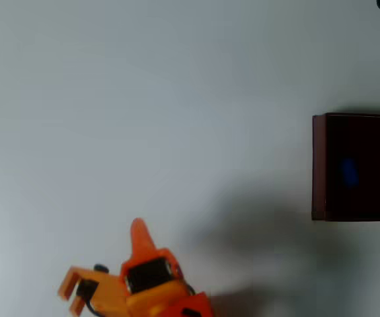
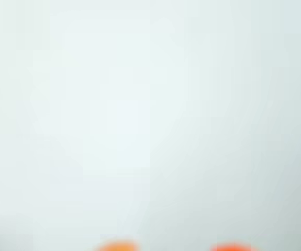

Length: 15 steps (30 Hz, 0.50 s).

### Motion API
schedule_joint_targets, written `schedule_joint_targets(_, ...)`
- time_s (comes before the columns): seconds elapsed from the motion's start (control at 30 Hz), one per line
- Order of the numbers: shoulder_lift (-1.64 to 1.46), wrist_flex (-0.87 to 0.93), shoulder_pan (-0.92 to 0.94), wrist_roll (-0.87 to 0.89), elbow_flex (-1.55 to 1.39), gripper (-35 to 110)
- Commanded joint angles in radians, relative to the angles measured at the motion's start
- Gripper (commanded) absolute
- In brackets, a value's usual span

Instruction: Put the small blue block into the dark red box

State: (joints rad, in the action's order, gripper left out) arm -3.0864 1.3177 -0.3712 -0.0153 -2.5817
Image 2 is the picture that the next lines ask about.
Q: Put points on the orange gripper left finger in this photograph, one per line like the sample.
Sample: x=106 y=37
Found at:
x=117 y=247

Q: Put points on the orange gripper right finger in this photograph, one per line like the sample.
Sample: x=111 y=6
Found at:
x=231 y=248

